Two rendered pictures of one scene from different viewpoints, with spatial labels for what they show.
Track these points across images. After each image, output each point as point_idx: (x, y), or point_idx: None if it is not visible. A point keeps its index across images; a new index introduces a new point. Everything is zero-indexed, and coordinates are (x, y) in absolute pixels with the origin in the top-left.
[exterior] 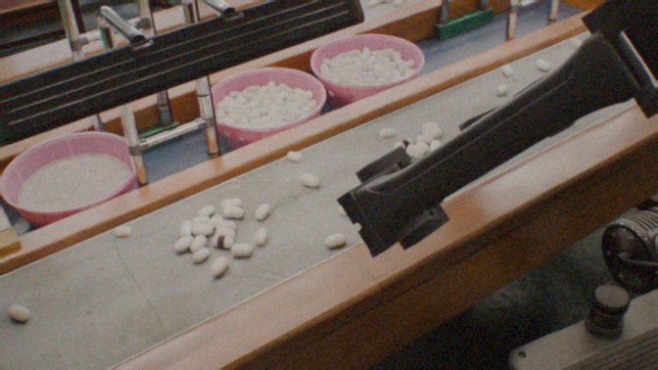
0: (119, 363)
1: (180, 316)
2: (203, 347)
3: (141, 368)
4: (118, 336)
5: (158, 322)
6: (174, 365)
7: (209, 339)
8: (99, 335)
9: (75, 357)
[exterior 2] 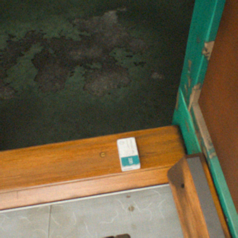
0: (90, 196)
1: (32, 223)
2: (31, 168)
3: (76, 170)
4: (83, 225)
5: (50, 225)
6: (54, 162)
7: (23, 174)
8: (98, 234)
9: (120, 218)
